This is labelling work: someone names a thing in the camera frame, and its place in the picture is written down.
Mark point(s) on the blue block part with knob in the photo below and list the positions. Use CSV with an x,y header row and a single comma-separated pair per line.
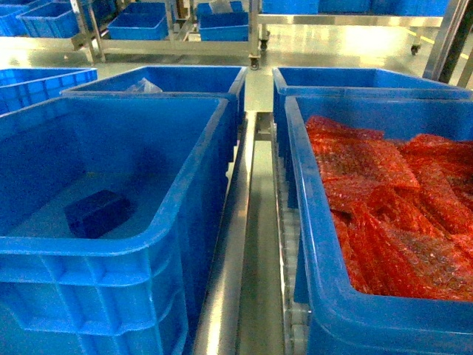
x,y
97,214

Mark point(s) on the blue bin with plastic bag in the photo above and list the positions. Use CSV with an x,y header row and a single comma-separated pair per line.
x,y
196,116

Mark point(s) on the blue bin behind red bags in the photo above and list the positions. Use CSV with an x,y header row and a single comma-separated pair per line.
x,y
351,82

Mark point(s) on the large blue target bin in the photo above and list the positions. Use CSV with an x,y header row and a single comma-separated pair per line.
x,y
139,288

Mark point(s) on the steel roller shelf rack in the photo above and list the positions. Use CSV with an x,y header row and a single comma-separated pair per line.
x,y
249,306

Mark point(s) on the blue bin on cart right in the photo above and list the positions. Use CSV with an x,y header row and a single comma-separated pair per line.
x,y
224,27

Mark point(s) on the blue bin on cart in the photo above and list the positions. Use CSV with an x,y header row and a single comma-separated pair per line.
x,y
224,27
138,26

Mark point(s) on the blue bin with red bags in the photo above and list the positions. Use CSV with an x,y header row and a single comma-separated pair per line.
x,y
343,320

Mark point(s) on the blue bin on cart left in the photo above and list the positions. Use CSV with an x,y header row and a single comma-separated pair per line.
x,y
138,26

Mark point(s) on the blue bin left rear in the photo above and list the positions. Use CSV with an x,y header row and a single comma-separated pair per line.
x,y
23,87

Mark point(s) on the clear plastic bag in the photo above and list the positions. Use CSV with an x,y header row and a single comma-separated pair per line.
x,y
144,86

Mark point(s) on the red bubble wrap bags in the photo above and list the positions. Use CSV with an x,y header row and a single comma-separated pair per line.
x,y
402,210

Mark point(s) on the steel cart with wheels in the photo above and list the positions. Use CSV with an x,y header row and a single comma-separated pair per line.
x,y
176,43

